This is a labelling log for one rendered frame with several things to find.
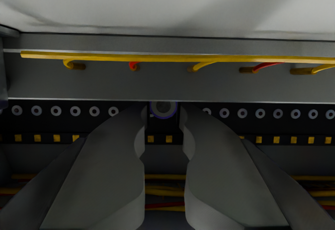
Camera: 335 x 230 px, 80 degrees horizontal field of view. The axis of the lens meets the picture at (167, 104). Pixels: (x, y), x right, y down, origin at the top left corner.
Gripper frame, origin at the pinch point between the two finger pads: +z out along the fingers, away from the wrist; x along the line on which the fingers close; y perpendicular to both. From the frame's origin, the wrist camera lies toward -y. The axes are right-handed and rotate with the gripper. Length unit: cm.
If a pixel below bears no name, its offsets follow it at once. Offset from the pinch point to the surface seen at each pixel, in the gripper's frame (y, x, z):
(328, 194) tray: 14.3, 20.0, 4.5
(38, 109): 5.3, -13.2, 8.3
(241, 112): 5.3, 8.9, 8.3
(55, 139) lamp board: 8.4, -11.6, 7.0
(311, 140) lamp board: 8.3, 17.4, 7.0
